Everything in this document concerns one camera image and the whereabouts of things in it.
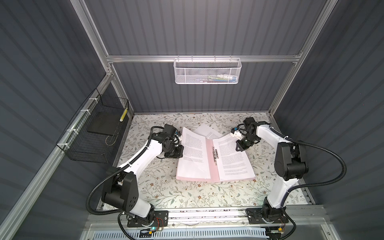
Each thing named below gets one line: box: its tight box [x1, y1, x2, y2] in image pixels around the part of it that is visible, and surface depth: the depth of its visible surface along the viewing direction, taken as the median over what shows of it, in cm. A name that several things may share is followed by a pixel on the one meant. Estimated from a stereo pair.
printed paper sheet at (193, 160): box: [177, 126, 211, 179], surface depth 91 cm
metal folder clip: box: [212, 146, 219, 166], surface depth 98 cm
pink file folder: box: [176, 138, 256, 183], surface depth 91 cm
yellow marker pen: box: [119, 107, 128, 122], surface depth 83 cm
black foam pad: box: [87, 111, 123, 136], surface depth 79 cm
